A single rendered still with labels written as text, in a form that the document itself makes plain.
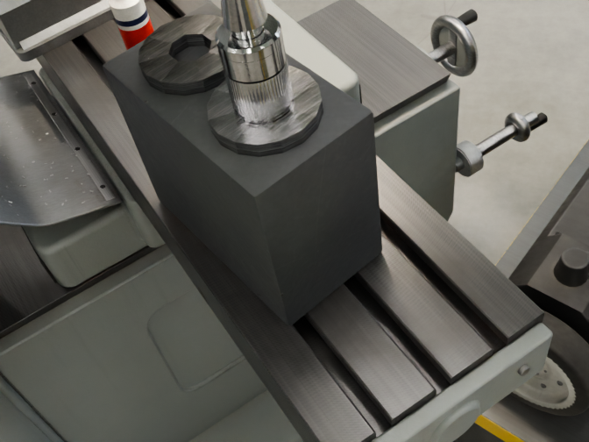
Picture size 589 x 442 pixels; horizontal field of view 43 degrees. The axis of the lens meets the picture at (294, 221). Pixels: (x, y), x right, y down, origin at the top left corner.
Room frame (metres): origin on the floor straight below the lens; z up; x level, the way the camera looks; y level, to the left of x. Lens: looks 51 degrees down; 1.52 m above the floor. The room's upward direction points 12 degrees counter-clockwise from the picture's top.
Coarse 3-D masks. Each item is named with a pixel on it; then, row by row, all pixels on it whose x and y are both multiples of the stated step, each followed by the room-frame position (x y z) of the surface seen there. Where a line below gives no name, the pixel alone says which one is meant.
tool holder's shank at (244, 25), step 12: (228, 0) 0.43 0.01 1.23; (240, 0) 0.42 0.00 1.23; (252, 0) 0.42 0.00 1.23; (228, 12) 0.43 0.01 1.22; (240, 12) 0.42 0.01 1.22; (252, 12) 0.42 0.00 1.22; (264, 12) 0.43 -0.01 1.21; (228, 24) 0.43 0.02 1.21; (240, 24) 0.42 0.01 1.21; (252, 24) 0.42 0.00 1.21; (240, 36) 0.42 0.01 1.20; (252, 36) 0.42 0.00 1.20
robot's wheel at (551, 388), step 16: (544, 320) 0.48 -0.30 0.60; (560, 320) 0.48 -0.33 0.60; (560, 336) 0.45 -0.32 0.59; (576, 336) 0.45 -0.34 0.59; (560, 352) 0.43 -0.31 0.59; (576, 352) 0.43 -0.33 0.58; (544, 368) 0.45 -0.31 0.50; (560, 368) 0.42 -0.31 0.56; (576, 368) 0.41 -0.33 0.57; (528, 384) 0.47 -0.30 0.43; (544, 384) 0.45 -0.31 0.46; (560, 384) 0.43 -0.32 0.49; (576, 384) 0.40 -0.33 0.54; (528, 400) 0.45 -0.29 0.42; (544, 400) 0.43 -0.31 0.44; (560, 400) 0.42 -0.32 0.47; (576, 400) 0.40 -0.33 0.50
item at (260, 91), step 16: (224, 64) 0.42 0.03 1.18; (240, 64) 0.41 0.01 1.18; (256, 64) 0.41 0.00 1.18; (272, 64) 0.41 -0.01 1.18; (240, 80) 0.41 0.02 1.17; (256, 80) 0.41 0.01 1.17; (272, 80) 0.41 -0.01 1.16; (288, 80) 0.43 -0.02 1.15; (240, 96) 0.42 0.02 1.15; (256, 96) 0.41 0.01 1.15; (272, 96) 0.41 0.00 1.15; (288, 96) 0.42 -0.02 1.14; (240, 112) 0.42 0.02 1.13; (256, 112) 0.41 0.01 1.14; (272, 112) 0.41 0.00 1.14
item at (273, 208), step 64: (128, 64) 0.53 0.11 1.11; (192, 64) 0.50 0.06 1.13; (192, 128) 0.44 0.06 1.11; (256, 128) 0.41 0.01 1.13; (320, 128) 0.41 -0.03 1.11; (192, 192) 0.45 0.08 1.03; (256, 192) 0.36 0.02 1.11; (320, 192) 0.38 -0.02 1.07; (256, 256) 0.37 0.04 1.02; (320, 256) 0.38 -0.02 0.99
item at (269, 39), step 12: (264, 24) 0.44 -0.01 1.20; (276, 24) 0.43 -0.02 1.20; (216, 36) 0.43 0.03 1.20; (228, 36) 0.43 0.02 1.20; (264, 36) 0.42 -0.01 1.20; (276, 36) 0.42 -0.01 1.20; (228, 48) 0.42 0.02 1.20; (240, 48) 0.42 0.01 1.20; (252, 48) 0.41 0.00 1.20; (264, 48) 0.41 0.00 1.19; (276, 48) 0.42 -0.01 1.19; (240, 60) 0.41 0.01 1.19; (252, 60) 0.41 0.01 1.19
